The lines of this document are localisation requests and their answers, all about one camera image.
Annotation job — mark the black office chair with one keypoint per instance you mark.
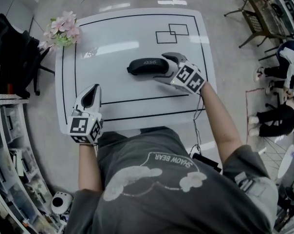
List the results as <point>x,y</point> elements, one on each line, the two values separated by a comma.
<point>13,55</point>

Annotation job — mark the black glasses case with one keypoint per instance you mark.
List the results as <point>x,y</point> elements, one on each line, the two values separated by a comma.
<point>147,66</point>

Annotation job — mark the white shelving unit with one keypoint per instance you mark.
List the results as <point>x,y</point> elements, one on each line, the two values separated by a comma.
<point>13,174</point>

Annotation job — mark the black battery pack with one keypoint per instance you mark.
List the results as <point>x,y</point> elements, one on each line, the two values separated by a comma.
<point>206,161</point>

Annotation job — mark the round white side table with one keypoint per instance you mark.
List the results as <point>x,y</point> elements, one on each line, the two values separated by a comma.
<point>287,162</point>

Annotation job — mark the perforated metal shelf beam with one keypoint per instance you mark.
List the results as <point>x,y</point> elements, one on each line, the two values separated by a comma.
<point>8,99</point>

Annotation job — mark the white table with black lines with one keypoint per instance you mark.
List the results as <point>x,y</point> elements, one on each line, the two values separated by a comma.
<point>127,45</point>

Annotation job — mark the pink flowers in pot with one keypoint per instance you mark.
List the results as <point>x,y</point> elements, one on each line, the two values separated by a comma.
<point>63,32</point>

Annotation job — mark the brown metal-frame table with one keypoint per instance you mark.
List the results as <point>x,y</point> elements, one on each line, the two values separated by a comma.
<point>261,18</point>

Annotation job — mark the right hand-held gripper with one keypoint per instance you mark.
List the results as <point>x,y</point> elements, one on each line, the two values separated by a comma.
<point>188,78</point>

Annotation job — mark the person's grey printed t-shirt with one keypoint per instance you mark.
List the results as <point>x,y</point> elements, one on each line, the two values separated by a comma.
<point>173,191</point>

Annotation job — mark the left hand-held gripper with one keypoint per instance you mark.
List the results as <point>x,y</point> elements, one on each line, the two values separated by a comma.
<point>80,127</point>

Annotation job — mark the white and black round device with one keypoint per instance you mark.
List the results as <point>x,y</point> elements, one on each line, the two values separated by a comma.
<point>60,201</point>

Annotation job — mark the person's right forearm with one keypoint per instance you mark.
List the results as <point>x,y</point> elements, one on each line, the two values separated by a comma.
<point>222,121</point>

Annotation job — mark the person's left forearm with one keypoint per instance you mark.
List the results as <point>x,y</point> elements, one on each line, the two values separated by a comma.
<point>88,164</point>

